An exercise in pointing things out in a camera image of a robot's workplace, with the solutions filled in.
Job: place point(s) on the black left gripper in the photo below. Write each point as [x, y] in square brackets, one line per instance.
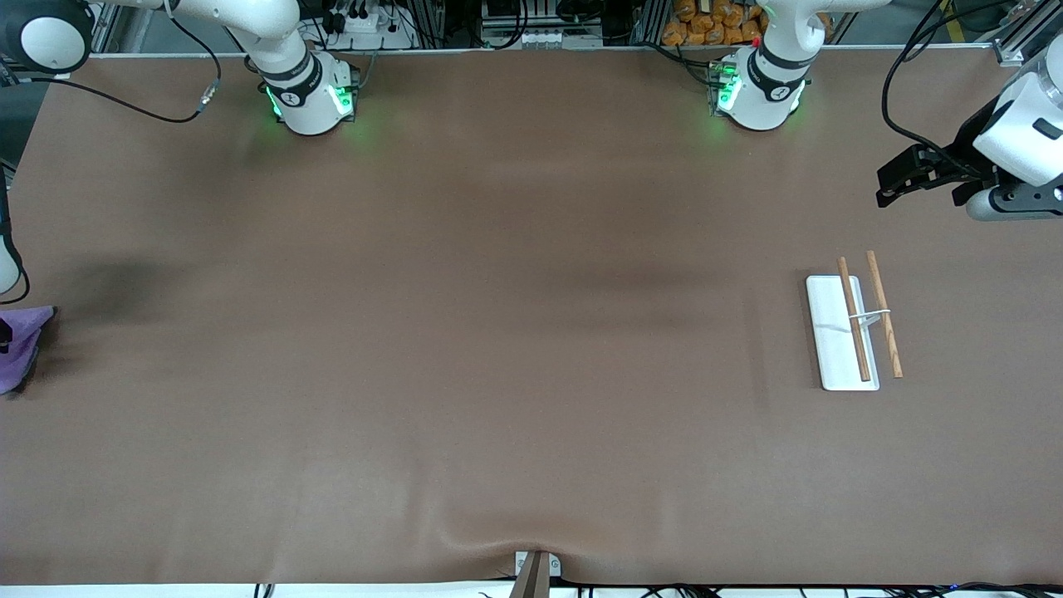
[966, 152]

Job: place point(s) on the purple towel with grey trim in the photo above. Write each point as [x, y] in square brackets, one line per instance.
[25, 332]

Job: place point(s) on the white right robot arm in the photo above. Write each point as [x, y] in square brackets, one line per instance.
[307, 91]

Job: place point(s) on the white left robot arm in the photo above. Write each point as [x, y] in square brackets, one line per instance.
[768, 83]

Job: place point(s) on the white rack with wooden rods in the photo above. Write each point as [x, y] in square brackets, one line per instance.
[839, 332]

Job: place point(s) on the small white terminal strip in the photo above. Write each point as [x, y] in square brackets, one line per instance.
[544, 38]

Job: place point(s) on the brown table mat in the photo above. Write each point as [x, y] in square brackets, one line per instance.
[498, 332]

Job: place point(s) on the white power strip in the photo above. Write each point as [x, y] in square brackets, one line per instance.
[365, 23]

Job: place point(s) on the aluminium frame profile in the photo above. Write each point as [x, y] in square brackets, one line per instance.
[63, 68]
[1009, 54]

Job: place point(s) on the aluminium camera post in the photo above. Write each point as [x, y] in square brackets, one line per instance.
[531, 580]

